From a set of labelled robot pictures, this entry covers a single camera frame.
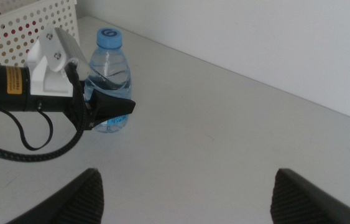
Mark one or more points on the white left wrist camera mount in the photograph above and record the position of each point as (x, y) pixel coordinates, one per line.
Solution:
(47, 74)

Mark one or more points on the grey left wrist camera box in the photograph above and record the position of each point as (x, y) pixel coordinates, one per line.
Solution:
(73, 49)

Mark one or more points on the clear water bottle blue cap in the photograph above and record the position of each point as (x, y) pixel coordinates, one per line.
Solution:
(109, 62)

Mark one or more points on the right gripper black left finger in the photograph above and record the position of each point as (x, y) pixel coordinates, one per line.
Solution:
(81, 202)

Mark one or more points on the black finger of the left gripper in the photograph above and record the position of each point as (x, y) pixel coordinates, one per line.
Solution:
(112, 107)

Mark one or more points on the red soda can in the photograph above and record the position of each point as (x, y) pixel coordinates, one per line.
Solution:
(13, 31)

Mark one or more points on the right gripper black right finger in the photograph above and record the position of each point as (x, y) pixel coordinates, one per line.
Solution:
(296, 202)

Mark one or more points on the white perforated plastic basket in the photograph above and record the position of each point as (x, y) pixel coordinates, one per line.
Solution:
(3, 28)

